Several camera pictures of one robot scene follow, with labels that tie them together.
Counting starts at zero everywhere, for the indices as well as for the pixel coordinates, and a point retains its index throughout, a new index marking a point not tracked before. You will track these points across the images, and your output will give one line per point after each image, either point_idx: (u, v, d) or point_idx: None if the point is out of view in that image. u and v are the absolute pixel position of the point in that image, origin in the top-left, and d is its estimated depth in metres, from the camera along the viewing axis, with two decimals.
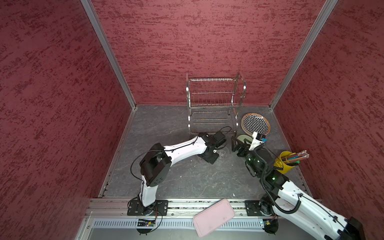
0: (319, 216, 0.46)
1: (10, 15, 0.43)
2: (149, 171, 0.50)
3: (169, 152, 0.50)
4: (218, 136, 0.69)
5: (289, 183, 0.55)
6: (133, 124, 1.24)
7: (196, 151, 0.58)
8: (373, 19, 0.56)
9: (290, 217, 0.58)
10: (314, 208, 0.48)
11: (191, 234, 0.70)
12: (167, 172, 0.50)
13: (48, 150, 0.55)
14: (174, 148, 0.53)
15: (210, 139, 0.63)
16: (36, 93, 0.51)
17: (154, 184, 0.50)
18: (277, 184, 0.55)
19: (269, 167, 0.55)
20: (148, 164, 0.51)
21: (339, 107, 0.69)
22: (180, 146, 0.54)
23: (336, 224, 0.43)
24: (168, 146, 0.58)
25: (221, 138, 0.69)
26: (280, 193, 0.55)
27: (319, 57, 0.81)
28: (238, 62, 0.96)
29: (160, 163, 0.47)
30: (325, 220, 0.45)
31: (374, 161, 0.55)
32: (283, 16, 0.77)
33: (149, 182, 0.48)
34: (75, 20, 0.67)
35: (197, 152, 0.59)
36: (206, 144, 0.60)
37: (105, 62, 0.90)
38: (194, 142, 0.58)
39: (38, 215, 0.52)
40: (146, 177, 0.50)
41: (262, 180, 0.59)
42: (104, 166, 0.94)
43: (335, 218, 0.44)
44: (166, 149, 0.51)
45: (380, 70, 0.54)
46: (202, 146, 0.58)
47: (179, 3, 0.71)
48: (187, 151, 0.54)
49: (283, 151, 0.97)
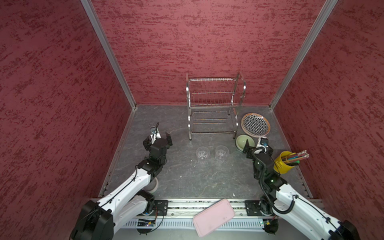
0: (312, 217, 0.47)
1: (10, 15, 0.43)
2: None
3: (107, 206, 0.43)
4: (155, 151, 0.61)
5: (287, 186, 0.57)
6: (133, 124, 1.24)
7: (140, 185, 0.54)
8: (373, 19, 0.56)
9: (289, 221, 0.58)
10: (308, 210, 0.49)
11: (191, 234, 0.70)
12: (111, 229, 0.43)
13: (48, 150, 0.55)
14: (113, 195, 0.47)
15: (152, 165, 0.61)
16: (36, 92, 0.51)
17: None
18: (274, 186, 0.58)
19: (268, 169, 0.59)
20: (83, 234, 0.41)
21: (339, 106, 0.69)
22: (119, 191, 0.48)
23: (328, 225, 0.44)
24: (104, 197, 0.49)
25: (159, 151, 0.61)
26: (278, 194, 0.57)
27: (319, 57, 0.80)
28: (238, 62, 0.96)
29: (99, 219, 0.40)
30: (318, 221, 0.46)
31: (374, 161, 0.55)
32: (283, 16, 0.77)
33: None
34: (75, 20, 0.67)
35: (142, 185, 0.55)
36: (149, 173, 0.57)
37: (105, 62, 0.90)
38: (135, 177, 0.54)
39: (38, 216, 0.52)
40: None
41: (261, 182, 0.63)
42: (104, 165, 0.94)
43: (328, 219, 0.45)
44: (101, 204, 0.43)
45: (380, 69, 0.53)
46: (145, 178, 0.55)
47: (179, 3, 0.71)
48: (129, 193, 0.49)
49: (283, 151, 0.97)
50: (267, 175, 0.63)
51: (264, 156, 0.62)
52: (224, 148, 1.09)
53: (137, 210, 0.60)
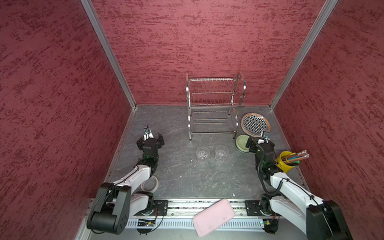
0: (298, 195, 0.49)
1: (10, 15, 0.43)
2: (109, 218, 0.41)
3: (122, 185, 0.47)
4: (147, 150, 0.66)
5: (282, 174, 0.60)
6: (133, 124, 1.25)
7: (144, 174, 0.60)
8: (373, 19, 0.56)
9: (285, 213, 0.57)
10: (295, 189, 0.51)
11: (191, 234, 0.70)
12: (129, 205, 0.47)
13: (48, 150, 0.55)
14: (125, 178, 0.52)
15: (147, 162, 0.67)
16: (36, 93, 0.51)
17: (122, 228, 0.43)
18: (270, 173, 0.62)
19: (267, 156, 0.63)
20: (101, 215, 0.42)
21: (339, 107, 0.69)
22: (130, 176, 0.53)
23: (310, 200, 0.46)
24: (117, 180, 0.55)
25: (151, 150, 0.66)
26: (272, 181, 0.60)
27: (319, 57, 0.80)
28: (238, 62, 0.96)
29: (120, 194, 0.43)
30: (302, 198, 0.47)
31: (374, 161, 0.55)
32: (283, 16, 0.77)
33: (115, 229, 0.40)
34: (75, 20, 0.67)
35: (146, 175, 0.61)
36: (149, 167, 0.63)
37: (105, 62, 0.90)
38: (139, 168, 0.61)
39: (38, 216, 0.52)
40: (109, 226, 0.41)
41: (258, 169, 0.67)
42: (104, 165, 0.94)
43: (312, 197, 0.47)
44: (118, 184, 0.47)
45: (380, 70, 0.54)
46: (148, 169, 0.62)
47: (179, 3, 0.71)
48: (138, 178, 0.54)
49: (283, 151, 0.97)
50: (265, 164, 0.67)
51: (265, 145, 0.67)
52: (224, 148, 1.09)
53: (142, 203, 0.62)
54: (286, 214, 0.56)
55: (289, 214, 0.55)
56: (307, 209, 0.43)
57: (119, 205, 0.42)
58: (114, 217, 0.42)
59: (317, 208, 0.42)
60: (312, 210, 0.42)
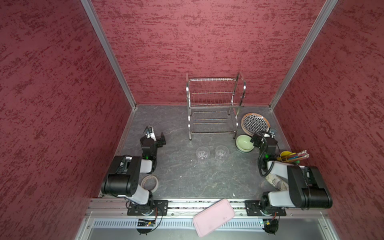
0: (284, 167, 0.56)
1: (10, 15, 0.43)
2: (122, 180, 0.46)
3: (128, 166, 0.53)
4: (145, 149, 0.71)
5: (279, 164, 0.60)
6: (133, 124, 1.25)
7: (147, 166, 0.66)
8: (373, 19, 0.56)
9: (281, 199, 0.58)
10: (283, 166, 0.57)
11: (191, 234, 0.70)
12: (139, 173, 0.51)
13: (48, 150, 0.55)
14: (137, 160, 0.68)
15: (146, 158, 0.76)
16: (36, 92, 0.51)
17: (135, 190, 0.48)
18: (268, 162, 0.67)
19: (269, 149, 0.70)
20: (114, 177, 0.47)
21: (339, 107, 0.69)
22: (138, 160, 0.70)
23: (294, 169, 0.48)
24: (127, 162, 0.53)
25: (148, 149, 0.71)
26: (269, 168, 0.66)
27: (319, 57, 0.81)
28: (238, 62, 0.96)
29: (133, 162, 0.50)
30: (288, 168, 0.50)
31: (374, 161, 0.55)
32: (283, 16, 0.77)
33: (127, 188, 0.45)
34: (75, 20, 0.67)
35: (148, 167, 0.67)
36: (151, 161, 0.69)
37: (105, 62, 0.90)
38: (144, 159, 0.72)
39: (38, 216, 0.52)
40: (121, 186, 0.45)
41: (259, 158, 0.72)
42: (104, 165, 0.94)
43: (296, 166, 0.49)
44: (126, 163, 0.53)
45: (380, 70, 0.54)
46: (149, 164, 0.68)
47: (179, 3, 0.71)
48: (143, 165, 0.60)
49: (283, 151, 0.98)
50: (266, 155, 0.73)
51: (270, 139, 0.73)
52: (224, 148, 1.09)
53: (143, 193, 0.62)
54: (282, 202, 0.57)
55: (284, 199, 0.55)
56: (288, 166, 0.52)
57: (132, 170, 0.48)
58: (128, 178, 0.47)
59: (296, 166, 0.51)
60: (292, 166, 0.49)
